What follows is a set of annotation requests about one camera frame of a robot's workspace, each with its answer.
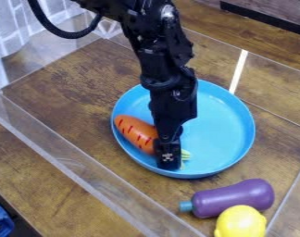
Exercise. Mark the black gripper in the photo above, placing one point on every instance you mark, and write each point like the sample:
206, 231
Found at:
172, 105

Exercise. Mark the orange toy carrot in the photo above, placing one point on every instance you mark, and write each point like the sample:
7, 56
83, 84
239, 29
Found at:
139, 134

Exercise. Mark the blue round plastic tray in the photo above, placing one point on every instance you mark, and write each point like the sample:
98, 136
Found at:
217, 137

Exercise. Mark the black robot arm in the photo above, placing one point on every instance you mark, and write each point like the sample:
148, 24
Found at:
151, 27

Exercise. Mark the purple toy eggplant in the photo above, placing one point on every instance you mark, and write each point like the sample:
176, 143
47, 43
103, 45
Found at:
209, 203

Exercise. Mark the yellow toy lemon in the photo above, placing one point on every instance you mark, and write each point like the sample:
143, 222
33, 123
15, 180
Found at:
239, 221

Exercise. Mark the dark baseboard strip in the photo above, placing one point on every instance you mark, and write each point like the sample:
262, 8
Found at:
251, 14

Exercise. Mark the blue object at corner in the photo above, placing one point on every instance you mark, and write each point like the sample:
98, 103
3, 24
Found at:
5, 223

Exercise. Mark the white checkered curtain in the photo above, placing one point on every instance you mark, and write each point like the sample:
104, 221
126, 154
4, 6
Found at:
19, 24

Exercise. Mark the clear acrylic enclosure wall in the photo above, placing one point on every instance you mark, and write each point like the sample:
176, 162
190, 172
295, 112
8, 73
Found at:
66, 175

